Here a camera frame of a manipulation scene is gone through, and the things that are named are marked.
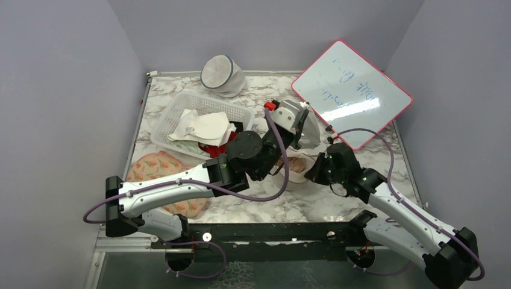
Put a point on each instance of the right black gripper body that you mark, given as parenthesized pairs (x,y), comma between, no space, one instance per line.
(324,173)

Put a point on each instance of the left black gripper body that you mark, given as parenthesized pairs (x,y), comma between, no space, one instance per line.
(272,144)

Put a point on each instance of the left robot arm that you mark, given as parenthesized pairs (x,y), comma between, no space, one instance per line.
(129,205)

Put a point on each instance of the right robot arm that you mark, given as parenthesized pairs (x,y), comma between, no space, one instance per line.
(447,255)

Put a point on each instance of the round mesh laundry bag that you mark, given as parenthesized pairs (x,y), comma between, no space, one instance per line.
(223,76)

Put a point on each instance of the red cloth in basket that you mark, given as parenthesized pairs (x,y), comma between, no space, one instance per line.
(215,151)

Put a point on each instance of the white cloth in basket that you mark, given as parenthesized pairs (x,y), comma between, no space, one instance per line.
(212,129)

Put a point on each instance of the white plastic basket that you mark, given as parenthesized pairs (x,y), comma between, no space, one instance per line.
(185,101)

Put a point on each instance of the pink framed whiteboard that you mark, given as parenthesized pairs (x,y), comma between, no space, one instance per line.
(350,94)

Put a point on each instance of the floral orange cushion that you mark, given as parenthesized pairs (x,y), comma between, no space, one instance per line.
(160,164)

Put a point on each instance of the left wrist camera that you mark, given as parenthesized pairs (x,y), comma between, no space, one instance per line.
(287,114)

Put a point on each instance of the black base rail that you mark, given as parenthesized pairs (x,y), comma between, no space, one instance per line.
(267,242)

